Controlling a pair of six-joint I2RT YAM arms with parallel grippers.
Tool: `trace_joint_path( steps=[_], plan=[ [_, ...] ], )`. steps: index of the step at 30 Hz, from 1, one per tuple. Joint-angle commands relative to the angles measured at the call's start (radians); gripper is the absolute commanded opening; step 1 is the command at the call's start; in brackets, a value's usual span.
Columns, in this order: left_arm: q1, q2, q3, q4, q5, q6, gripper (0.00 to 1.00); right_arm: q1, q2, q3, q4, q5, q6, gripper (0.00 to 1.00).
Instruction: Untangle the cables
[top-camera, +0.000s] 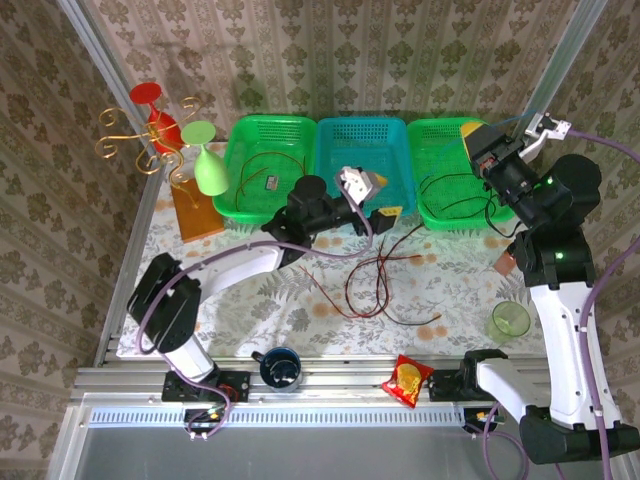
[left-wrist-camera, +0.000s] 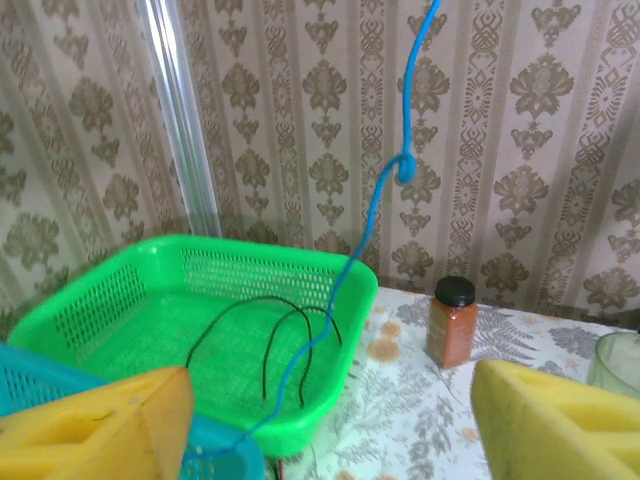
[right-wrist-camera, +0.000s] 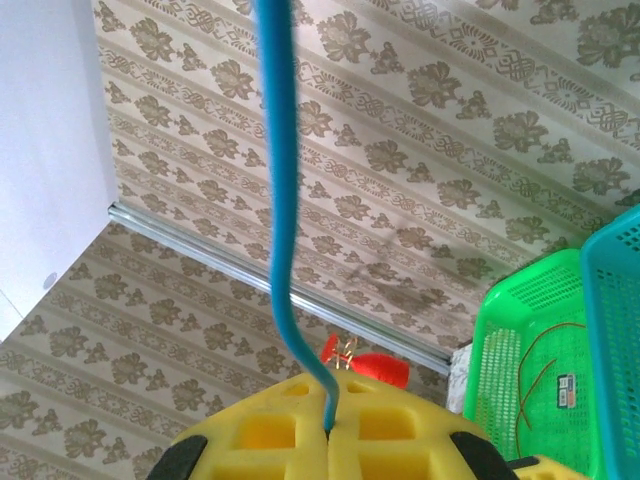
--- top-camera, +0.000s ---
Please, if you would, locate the red cable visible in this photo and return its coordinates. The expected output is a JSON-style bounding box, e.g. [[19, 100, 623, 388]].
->
[[236, 151, 308, 211], [300, 265, 351, 317], [346, 253, 396, 320], [377, 224, 425, 264]]

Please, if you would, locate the black cable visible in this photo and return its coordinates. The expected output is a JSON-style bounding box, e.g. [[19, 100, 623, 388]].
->
[[418, 172, 496, 201], [382, 299, 443, 326], [439, 194, 501, 224]]

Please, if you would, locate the green plastic basket with label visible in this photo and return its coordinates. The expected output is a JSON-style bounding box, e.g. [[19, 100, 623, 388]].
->
[[213, 114, 319, 226]]

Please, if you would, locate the teal plastic basket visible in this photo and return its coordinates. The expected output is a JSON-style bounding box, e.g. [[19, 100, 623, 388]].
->
[[314, 117, 419, 226]]

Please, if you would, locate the brown bottle with black cap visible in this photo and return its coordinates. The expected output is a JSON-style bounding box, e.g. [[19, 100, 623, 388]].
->
[[494, 249, 519, 276]]

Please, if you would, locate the green plastic wine glass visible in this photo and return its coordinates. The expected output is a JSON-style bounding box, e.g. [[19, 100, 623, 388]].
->
[[180, 120, 230, 196]]

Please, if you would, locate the wooden base board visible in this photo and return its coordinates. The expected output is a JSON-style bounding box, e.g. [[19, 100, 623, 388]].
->
[[170, 177, 226, 245]]

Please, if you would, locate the floral tablecloth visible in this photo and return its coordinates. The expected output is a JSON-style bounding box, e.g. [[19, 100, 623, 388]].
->
[[117, 139, 569, 359]]

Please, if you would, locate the clear green plastic cup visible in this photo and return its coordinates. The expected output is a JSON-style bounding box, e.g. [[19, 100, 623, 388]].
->
[[489, 300, 532, 344]]

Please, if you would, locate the red snack packet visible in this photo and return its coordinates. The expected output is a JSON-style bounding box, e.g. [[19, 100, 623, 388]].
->
[[381, 353, 435, 410]]

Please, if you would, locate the dark blue mug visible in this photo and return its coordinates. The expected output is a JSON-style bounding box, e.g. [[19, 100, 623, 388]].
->
[[250, 347, 305, 394]]

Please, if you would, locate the red plastic wine glass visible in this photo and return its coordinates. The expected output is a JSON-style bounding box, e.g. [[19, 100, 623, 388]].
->
[[129, 82, 184, 154]]

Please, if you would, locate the black connector box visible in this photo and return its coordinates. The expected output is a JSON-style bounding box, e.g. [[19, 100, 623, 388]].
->
[[183, 407, 226, 441], [462, 407, 501, 435]]

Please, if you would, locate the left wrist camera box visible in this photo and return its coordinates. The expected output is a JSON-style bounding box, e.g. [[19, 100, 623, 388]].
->
[[335, 166, 376, 205]]

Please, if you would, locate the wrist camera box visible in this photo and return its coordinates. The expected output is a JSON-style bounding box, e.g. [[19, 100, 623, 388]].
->
[[335, 166, 376, 205], [522, 112, 573, 162]]

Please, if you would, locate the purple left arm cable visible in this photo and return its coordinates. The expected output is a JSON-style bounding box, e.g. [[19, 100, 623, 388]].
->
[[137, 184, 376, 441]]

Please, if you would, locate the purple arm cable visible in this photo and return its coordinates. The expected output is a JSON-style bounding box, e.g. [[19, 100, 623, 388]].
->
[[137, 184, 376, 441], [482, 127, 640, 480]]

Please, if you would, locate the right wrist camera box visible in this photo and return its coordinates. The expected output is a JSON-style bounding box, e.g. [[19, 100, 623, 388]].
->
[[522, 112, 573, 162]]

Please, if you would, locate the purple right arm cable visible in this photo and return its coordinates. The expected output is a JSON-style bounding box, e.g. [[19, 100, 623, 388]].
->
[[482, 127, 640, 480]]

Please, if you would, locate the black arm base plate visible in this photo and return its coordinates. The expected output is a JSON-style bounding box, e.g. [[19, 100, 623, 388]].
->
[[162, 368, 251, 404], [428, 368, 476, 401]]

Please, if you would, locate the gold wire glass rack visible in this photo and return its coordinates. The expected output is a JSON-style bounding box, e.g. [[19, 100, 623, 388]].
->
[[95, 96, 202, 210]]

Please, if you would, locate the white slotted cable duct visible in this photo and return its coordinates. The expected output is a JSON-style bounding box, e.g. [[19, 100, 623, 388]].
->
[[88, 405, 464, 427]]

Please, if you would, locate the aluminium frame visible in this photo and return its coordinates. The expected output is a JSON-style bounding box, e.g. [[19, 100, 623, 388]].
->
[[47, 0, 640, 480]]

